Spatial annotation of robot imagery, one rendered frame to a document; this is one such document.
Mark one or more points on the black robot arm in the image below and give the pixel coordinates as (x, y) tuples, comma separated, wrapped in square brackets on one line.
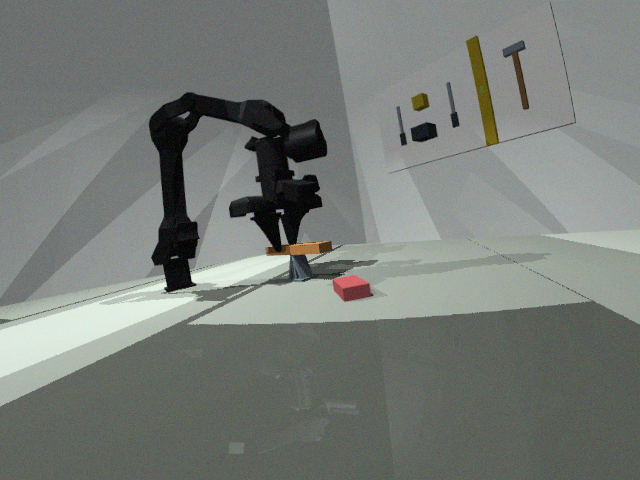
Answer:
[(177, 234)]

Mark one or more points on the red block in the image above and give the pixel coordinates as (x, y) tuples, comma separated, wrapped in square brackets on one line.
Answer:
[(351, 288)]

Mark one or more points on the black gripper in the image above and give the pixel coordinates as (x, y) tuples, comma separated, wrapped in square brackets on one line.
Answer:
[(265, 210)]

